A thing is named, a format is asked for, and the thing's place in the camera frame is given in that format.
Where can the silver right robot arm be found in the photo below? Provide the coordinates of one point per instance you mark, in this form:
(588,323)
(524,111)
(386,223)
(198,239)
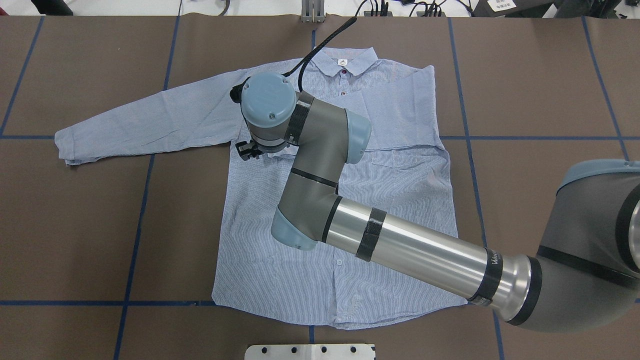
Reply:
(359,229)

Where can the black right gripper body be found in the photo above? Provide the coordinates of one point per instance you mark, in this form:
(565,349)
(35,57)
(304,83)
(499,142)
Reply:
(245,150)

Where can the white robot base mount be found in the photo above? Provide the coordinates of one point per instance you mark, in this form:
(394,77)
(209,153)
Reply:
(331,351)

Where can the grey aluminium frame post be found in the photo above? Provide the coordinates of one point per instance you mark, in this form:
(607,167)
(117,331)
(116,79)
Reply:
(313,11)

